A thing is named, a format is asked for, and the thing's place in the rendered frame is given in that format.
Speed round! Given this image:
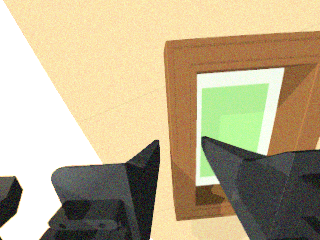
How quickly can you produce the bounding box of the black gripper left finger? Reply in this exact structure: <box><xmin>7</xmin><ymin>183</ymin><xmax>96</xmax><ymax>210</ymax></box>
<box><xmin>51</xmin><ymin>139</ymin><xmax>160</xmax><ymax>240</ymax></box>

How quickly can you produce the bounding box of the tan flat square board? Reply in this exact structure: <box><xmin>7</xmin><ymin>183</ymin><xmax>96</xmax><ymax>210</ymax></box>
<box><xmin>3</xmin><ymin>0</ymin><xmax>320</xmax><ymax>240</ymax></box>

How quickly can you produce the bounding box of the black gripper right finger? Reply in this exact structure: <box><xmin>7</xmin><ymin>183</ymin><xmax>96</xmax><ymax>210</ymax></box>
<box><xmin>201</xmin><ymin>136</ymin><xmax>320</xmax><ymax>240</ymax></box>

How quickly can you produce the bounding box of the brown wooden picture frame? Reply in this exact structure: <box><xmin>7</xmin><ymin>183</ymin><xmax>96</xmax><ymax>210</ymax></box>
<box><xmin>163</xmin><ymin>31</ymin><xmax>320</xmax><ymax>221</ymax></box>

